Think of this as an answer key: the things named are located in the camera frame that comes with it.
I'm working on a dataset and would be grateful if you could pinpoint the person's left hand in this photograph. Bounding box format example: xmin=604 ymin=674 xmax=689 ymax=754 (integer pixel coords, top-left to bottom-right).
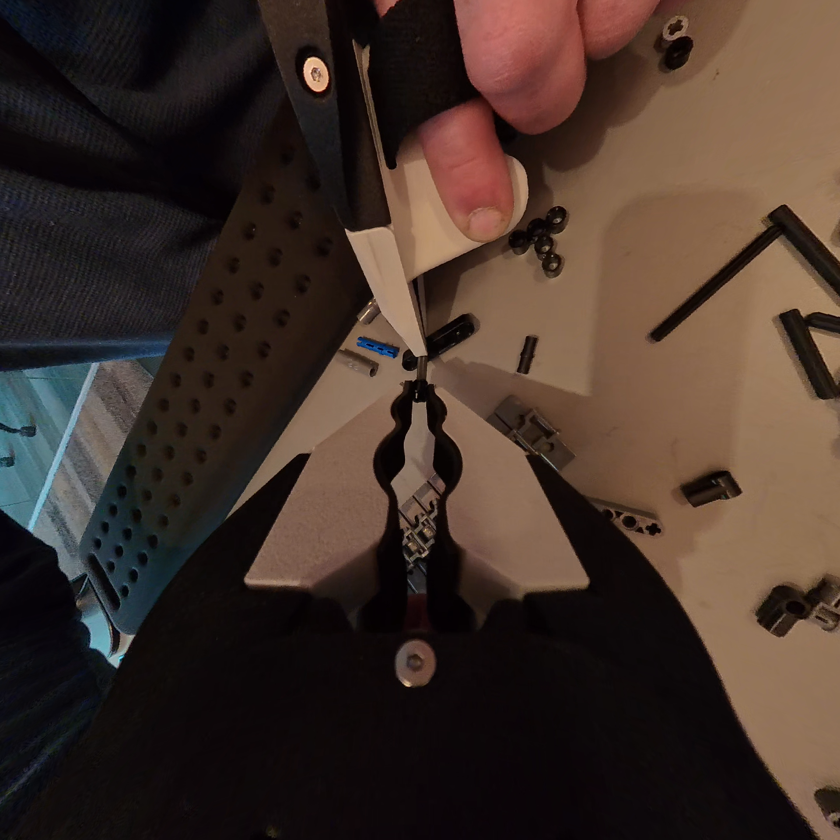
xmin=420 ymin=0 xmax=677 ymax=244

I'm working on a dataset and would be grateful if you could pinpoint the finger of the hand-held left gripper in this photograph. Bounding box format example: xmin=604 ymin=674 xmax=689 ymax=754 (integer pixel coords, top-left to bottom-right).
xmin=344 ymin=226 xmax=429 ymax=361

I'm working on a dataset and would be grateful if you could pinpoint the black axle pin connector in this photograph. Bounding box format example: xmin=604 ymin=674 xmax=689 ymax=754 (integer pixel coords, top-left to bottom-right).
xmin=755 ymin=575 xmax=840 ymax=637

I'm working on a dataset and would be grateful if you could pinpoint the black pin joiner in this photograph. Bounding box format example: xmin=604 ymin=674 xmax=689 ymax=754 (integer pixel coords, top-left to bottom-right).
xmin=680 ymin=470 xmax=742 ymax=508

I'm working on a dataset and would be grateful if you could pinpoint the black five-hole liftarm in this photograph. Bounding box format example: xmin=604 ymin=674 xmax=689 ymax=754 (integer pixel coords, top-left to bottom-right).
xmin=402 ymin=314 xmax=478 ymax=373

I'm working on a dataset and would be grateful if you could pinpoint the dark studded panel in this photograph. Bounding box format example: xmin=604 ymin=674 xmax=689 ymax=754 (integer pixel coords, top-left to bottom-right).
xmin=79 ymin=112 xmax=382 ymax=634

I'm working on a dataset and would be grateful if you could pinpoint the grey toy track chain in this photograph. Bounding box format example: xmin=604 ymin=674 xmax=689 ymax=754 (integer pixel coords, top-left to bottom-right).
xmin=397 ymin=395 xmax=577 ymax=592

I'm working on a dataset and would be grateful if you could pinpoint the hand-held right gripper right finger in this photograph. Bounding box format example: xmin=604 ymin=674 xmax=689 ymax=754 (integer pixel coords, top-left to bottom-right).
xmin=423 ymin=382 xmax=592 ymax=633

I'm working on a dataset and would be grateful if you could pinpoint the person's left forearm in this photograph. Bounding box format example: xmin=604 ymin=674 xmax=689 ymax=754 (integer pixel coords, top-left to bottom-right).
xmin=0 ymin=0 xmax=309 ymax=355

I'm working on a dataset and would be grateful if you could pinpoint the dark grey long bent liftarm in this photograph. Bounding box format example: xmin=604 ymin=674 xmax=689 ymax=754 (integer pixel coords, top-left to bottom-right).
xmin=587 ymin=497 xmax=664 ymax=536

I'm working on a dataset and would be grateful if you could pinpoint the cluster of black bushes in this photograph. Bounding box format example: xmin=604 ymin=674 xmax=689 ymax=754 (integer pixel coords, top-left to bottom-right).
xmin=508 ymin=205 xmax=568 ymax=278

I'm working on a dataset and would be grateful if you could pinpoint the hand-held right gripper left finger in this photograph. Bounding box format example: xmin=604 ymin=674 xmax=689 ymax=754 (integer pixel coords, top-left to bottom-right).
xmin=244 ymin=382 xmax=411 ymax=633

